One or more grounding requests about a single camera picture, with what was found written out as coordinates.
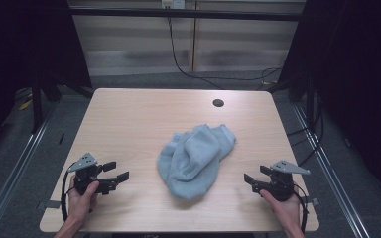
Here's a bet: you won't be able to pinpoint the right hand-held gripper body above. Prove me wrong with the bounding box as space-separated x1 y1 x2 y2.
251 160 311 202

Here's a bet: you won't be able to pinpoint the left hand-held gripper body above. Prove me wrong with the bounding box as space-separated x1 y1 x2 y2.
66 152 119 196

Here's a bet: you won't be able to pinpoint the light blue towel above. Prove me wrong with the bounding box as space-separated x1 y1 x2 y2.
156 123 238 201

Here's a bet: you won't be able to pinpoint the person's right hand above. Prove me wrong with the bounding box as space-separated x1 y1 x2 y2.
260 189 304 231

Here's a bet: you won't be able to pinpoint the person's left hand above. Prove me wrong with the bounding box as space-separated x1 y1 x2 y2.
66 179 100 224

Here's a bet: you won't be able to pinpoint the black stand leg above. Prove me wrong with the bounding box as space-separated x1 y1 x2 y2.
30 83 45 134
305 74 316 131

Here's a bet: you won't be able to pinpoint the yellow floor scrap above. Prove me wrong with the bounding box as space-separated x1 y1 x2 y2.
18 99 34 111

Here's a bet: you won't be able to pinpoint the black curtain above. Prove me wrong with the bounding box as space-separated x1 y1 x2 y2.
0 0 93 163
278 0 381 207

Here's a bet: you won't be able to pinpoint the right hand-held gripper black cable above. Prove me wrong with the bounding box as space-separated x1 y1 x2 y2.
293 183 310 233

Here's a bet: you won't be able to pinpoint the hand-held gripper black cable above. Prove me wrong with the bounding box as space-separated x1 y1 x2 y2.
293 183 310 233
61 162 77 223

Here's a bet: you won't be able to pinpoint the left hand-held gripper black cable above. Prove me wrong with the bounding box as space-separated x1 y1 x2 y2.
61 162 77 223

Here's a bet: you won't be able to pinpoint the metal floor rail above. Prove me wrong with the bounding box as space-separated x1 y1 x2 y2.
0 101 62 238
292 102 372 238

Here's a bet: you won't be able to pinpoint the black floor cables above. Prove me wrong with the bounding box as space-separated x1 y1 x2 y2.
286 95 325 167

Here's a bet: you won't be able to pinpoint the long black wall cable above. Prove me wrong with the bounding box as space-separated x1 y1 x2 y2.
167 15 283 89

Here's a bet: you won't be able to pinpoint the gold vertical wall trim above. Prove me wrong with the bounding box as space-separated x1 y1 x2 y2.
190 0 198 72

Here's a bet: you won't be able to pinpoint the black horizontal frame bar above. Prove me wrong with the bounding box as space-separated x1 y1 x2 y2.
68 7 305 23

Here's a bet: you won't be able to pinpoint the white wall power outlet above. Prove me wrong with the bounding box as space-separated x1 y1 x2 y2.
161 0 187 10

